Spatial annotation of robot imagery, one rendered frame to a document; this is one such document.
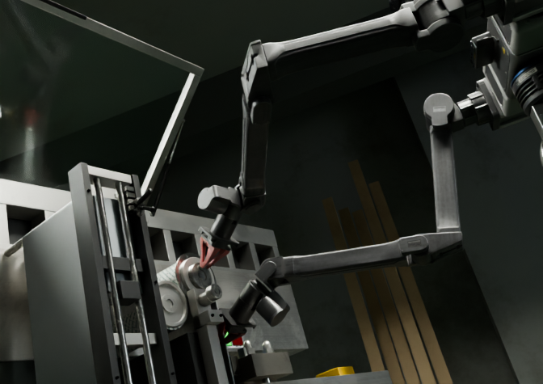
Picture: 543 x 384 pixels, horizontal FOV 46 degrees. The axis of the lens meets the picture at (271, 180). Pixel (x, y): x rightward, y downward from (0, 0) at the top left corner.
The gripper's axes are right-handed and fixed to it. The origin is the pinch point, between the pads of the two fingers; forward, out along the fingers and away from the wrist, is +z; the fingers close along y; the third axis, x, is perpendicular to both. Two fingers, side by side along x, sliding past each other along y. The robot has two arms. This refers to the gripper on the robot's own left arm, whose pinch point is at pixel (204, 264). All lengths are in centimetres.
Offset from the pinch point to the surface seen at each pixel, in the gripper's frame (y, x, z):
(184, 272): -4.7, 0.9, 3.3
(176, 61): 4, 56, -45
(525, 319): 243, -1, -4
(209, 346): -3.5, -17.3, 13.9
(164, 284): -11.6, -1.6, 6.4
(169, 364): -26.1, -29.0, 11.5
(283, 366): 24.2, -20.6, 16.8
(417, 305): 204, 40, 15
